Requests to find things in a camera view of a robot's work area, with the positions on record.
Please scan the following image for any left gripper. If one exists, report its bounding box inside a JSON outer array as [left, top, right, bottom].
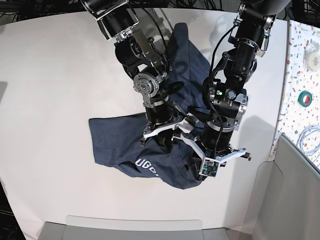
[[180, 119, 252, 182]]

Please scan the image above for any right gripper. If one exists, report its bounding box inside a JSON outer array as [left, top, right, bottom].
[[140, 102, 196, 153]]

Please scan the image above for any dark blue t-shirt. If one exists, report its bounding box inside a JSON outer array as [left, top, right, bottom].
[[88, 22, 210, 190]]

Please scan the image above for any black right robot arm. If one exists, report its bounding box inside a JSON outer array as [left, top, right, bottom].
[[81, 0, 196, 152]]

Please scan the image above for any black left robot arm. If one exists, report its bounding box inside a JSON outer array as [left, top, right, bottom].
[[180, 0, 289, 181]]

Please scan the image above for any grey panel at right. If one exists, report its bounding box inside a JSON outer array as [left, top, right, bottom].
[[241, 135, 320, 240]]

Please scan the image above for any grey panel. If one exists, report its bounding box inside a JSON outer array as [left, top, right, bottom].
[[241, 135, 320, 240], [38, 215, 229, 240]]

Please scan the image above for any terrazzo patterned side surface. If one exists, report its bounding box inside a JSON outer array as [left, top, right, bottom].
[[269, 20, 320, 168]]

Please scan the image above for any green tape roll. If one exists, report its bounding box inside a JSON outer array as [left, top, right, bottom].
[[298, 90, 313, 108]]

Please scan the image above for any grey panel at bottom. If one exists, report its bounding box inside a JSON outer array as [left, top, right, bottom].
[[38, 215, 229, 240]]

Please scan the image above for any clear tape dispenser roll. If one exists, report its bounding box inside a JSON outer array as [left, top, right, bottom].
[[303, 42, 320, 72]]

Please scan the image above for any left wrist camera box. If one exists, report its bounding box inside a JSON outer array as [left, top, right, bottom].
[[198, 157, 221, 177]]

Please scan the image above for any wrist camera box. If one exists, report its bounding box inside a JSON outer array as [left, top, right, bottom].
[[198, 157, 221, 177], [178, 116, 199, 134]]

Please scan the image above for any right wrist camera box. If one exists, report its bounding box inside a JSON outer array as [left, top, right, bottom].
[[178, 116, 199, 134]]

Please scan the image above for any coiled white cable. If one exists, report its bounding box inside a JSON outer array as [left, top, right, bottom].
[[296, 124, 320, 157]]

